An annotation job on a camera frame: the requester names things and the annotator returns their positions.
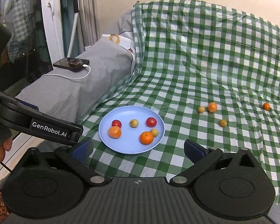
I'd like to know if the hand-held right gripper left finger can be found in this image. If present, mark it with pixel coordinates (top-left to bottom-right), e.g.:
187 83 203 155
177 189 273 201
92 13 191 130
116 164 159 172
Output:
21 138 108 187

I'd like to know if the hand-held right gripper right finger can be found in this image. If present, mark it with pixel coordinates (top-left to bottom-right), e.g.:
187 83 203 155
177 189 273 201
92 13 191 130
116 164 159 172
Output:
170 139 260 187

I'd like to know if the light blue plate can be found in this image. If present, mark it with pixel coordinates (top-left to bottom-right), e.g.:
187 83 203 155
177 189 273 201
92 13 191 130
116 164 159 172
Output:
98 105 165 155

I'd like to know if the grey covered bolster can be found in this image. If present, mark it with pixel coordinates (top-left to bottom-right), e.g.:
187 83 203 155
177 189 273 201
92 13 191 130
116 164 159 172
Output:
15 38 137 124

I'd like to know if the black smartphone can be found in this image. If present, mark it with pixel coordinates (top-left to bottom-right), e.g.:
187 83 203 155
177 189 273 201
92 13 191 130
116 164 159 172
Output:
53 57 90 72

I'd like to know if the green checked tablecloth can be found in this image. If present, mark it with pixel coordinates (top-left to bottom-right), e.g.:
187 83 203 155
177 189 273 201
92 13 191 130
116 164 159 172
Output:
78 0 280 222

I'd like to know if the teal curtain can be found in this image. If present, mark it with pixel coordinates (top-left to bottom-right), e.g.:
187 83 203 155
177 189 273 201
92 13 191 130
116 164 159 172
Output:
59 0 73 59

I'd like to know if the white floral pillow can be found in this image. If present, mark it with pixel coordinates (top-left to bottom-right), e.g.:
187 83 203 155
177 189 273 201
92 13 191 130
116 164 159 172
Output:
102 31 137 74

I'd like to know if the grey curtain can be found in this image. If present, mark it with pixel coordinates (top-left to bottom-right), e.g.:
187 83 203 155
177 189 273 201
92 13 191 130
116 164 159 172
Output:
78 0 101 47

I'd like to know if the black garment steamer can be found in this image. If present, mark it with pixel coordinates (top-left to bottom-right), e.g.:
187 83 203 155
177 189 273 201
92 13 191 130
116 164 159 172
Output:
61 0 81 59

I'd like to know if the grey pillow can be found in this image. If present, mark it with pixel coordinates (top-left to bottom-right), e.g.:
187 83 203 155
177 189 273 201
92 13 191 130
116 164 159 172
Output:
118 8 134 35

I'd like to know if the black cable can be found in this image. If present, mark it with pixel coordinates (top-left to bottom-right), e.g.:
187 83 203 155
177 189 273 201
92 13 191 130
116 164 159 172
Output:
0 161 13 173

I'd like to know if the white charging cable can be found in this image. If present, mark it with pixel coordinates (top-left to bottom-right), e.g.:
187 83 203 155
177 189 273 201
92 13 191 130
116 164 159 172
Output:
41 64 91 80

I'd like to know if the white window frame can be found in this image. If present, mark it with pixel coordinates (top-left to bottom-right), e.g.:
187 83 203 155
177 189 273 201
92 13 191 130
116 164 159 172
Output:
41 0 66 63

